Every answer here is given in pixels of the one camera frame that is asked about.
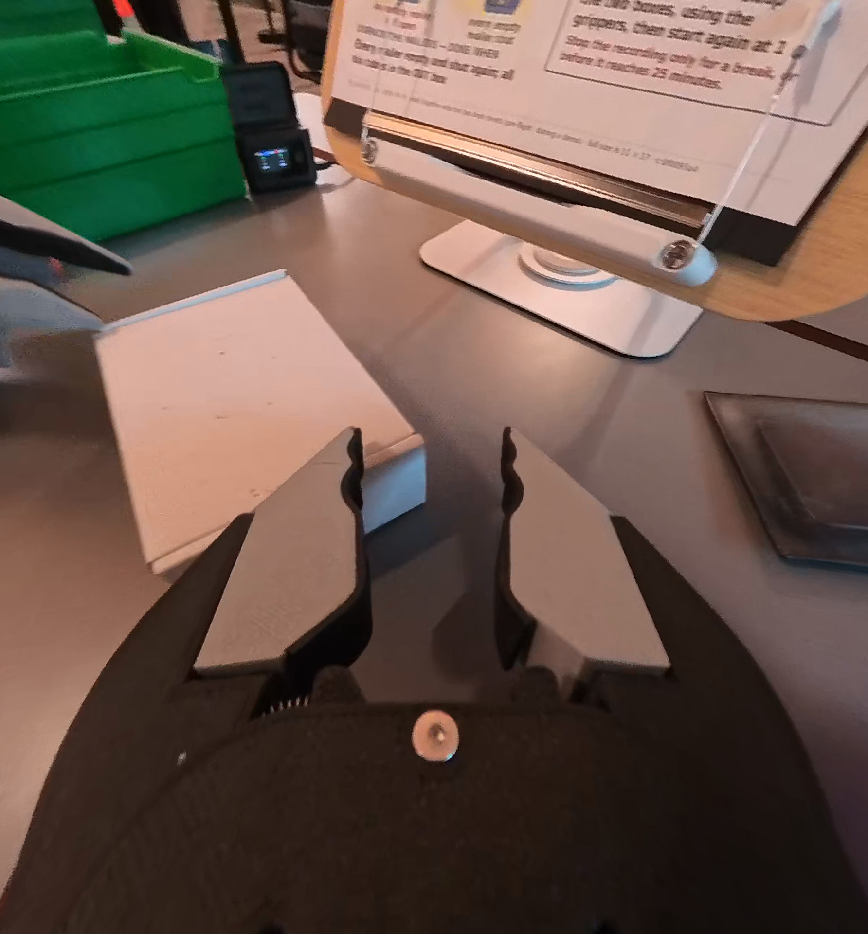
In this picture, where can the green plastic bin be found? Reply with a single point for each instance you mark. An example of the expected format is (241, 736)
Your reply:
(113, 146)

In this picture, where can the silver metal tray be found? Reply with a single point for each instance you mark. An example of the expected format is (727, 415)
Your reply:
(828, 474)

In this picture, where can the white cardboard mailer box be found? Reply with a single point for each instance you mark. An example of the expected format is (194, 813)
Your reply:
(222, 379)

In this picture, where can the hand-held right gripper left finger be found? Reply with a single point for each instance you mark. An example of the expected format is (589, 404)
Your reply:
(288, 584)

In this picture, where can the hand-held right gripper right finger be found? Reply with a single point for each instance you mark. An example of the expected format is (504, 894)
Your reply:
(580, 584)

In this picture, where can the instruction sheet on wooden stand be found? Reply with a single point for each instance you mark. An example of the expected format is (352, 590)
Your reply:
(843, 241)

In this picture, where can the black device with small screen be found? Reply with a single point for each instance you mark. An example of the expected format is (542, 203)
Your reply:
(259, 109)

